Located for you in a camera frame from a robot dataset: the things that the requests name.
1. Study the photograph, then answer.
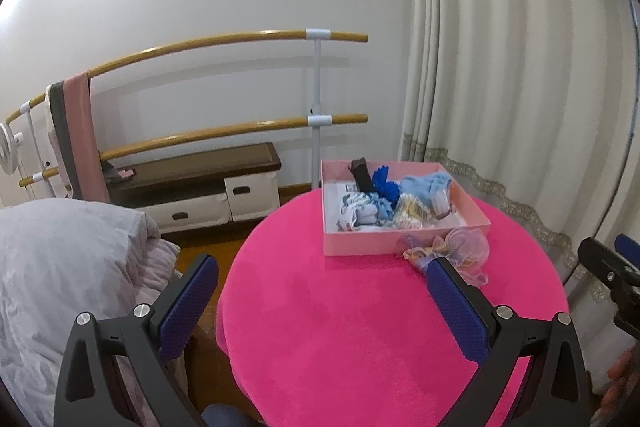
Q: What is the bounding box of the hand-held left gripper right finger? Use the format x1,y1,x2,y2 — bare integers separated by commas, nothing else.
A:
426,256,593,427

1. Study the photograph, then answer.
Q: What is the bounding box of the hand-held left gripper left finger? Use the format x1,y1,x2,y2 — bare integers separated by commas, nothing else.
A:
52,253,220,427

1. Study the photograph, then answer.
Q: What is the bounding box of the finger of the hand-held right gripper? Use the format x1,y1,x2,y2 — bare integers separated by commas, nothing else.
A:
615,234,640,264
577,236,640,296

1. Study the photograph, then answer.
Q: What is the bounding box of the pink organza scrunchie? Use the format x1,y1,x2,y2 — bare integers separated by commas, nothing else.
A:
444,227,491,286

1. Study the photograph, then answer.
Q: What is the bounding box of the small translucent pouch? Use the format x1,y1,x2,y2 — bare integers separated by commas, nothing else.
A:
431,186,457,221

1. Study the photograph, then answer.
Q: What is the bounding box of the beige plaid fabric bow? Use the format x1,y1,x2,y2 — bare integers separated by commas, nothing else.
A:
395,196,432,225

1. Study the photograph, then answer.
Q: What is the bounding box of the pink cardboard box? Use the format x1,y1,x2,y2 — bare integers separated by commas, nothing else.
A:
320,159,492,257

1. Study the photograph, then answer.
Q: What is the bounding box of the light blue fluffy scrunchie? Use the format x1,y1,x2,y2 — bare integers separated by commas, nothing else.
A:
399,172,454,208

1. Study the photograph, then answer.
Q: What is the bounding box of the blue grey fabric scrunchie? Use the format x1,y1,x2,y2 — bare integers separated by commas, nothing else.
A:
339,192,397,232

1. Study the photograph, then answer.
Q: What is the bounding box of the royal blue fabric piece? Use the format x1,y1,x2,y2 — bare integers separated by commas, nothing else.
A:
371,164,404,204

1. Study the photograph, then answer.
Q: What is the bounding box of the black rectangular case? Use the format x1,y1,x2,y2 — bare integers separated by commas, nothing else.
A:
348,159,376,196

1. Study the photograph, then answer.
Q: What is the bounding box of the person's right hand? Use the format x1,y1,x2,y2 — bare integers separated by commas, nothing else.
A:
599,349,638,416

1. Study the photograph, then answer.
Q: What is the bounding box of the pale pink quilt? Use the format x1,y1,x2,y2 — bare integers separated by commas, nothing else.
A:
145,236,191,403

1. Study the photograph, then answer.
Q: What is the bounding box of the white bench drawer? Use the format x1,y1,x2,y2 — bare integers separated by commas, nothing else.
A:
225,172,280,223
144,194,232,236

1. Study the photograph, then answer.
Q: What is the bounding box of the person's blue trouser leg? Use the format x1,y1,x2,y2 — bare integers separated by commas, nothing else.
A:
201,403,262,427

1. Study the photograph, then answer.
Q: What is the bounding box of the pink round tablecloth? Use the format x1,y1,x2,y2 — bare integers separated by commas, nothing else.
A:
215,187,571,427

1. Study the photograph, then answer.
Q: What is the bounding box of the white duvet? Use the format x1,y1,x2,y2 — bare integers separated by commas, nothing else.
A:
0,198,163,427

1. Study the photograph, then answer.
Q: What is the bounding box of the dark brown storage bench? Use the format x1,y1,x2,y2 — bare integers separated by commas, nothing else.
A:
106,142,282,236

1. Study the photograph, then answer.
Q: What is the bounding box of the small pink and grey item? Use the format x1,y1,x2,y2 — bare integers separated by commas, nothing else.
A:
102,161,137,182

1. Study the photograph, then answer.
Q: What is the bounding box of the pink towel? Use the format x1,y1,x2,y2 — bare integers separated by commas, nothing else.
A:
62,73,112,204

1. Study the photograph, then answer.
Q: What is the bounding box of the grey cloth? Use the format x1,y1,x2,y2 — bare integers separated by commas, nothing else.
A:
45,82,77,200

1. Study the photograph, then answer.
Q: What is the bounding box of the cream striped curtain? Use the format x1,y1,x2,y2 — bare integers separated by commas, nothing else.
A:
397,0,640,303

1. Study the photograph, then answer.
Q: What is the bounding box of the white round clip fan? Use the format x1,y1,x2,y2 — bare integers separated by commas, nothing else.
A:
0,123,26,176

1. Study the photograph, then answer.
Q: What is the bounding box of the short wooden barre rail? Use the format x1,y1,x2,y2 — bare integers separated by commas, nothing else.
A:
19,114,369,188

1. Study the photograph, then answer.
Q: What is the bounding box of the long wooden barre rail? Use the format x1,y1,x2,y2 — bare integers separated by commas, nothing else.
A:
5,31,369,124

